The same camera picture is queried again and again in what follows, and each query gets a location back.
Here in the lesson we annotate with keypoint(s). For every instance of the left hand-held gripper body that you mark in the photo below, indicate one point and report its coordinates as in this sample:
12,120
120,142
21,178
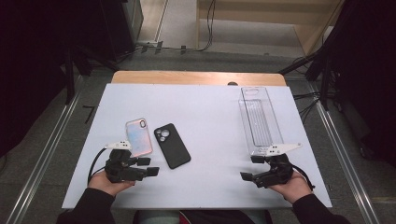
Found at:
116,169

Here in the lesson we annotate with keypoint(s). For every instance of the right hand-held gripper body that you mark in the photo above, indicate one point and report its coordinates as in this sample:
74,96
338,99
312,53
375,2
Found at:
275,172

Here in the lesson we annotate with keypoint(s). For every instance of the iridescent phone case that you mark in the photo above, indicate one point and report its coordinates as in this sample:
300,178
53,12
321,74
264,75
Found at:
139,137

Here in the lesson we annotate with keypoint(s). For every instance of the black phone case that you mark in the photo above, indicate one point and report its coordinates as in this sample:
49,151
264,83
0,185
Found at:
172,147

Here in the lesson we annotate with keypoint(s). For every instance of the clear plastic container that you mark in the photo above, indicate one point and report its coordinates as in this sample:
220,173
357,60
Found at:
260,121

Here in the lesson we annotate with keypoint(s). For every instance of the person's left hand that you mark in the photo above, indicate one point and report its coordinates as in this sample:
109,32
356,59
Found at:
104,186

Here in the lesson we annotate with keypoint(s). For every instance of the person's right hand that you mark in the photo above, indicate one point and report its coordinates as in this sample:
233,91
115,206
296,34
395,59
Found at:
294,189

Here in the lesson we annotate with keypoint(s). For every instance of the wooden table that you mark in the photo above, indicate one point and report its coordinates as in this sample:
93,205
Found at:
186,77

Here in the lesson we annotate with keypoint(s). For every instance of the black stand legs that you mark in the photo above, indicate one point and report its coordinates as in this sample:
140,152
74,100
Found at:
70,77
325,77

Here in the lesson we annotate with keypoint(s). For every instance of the black cabinet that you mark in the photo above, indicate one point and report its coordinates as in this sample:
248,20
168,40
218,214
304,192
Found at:
124,28

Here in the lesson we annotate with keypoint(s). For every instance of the light wooden shelf unit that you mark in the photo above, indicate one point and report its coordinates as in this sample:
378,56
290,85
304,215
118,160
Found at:
311,31

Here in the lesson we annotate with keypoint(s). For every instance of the metal floor rail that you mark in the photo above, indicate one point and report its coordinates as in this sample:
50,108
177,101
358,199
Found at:
345,161
40,161

